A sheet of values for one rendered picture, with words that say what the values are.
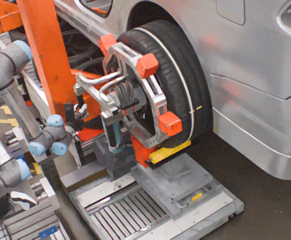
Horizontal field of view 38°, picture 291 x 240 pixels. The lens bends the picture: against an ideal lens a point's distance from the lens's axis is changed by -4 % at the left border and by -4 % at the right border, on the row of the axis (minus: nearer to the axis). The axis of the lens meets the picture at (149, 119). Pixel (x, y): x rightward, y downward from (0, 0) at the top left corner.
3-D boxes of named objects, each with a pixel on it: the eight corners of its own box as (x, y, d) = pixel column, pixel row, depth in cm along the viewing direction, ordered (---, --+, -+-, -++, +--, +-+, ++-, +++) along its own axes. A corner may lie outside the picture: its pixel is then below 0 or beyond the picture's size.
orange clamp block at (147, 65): (156, 73, 206) (160, 63, 198) (141, 79, 203) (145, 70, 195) (148, 62, 208) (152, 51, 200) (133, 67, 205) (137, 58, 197)
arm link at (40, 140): (-13, 64, 173) (45, 157, 193) (4, 51, 180) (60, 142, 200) (-28, 68, 180) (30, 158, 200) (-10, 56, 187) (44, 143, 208)
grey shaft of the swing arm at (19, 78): (33, 106, 386) (17, 58, 357) (27, 108, 384) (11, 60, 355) (29, 102, 393) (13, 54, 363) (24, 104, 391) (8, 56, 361)
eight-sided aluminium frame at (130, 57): (174, 159, 228) (162, 68, 195) (164, 165, 225) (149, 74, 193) (123, 113, 267) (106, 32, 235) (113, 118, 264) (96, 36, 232)
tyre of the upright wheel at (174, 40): (203, 151, 254) (231, 82, 199) (169, 170, 246) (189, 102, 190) (142, 72, 281) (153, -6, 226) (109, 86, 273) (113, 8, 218)
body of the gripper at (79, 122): (72, 123, 234) (64, 138, 225) (69, 111, 229) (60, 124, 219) (85, 124, 232) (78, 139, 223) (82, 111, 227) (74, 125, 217)
